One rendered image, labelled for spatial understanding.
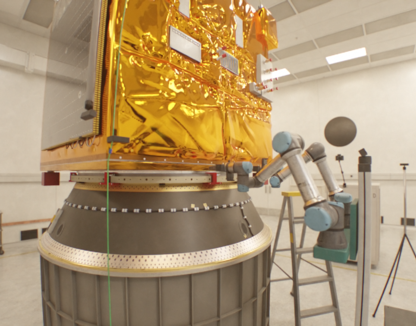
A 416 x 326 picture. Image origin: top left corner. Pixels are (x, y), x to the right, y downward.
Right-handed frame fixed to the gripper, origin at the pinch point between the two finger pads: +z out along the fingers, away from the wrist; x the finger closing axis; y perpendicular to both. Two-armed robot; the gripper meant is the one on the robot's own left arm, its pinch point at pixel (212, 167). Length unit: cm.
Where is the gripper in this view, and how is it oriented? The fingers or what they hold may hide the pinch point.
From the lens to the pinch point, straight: 162.0
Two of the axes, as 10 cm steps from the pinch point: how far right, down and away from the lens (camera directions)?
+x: -6.6, -0.4, -7.5
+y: 0.0, -10.0, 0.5
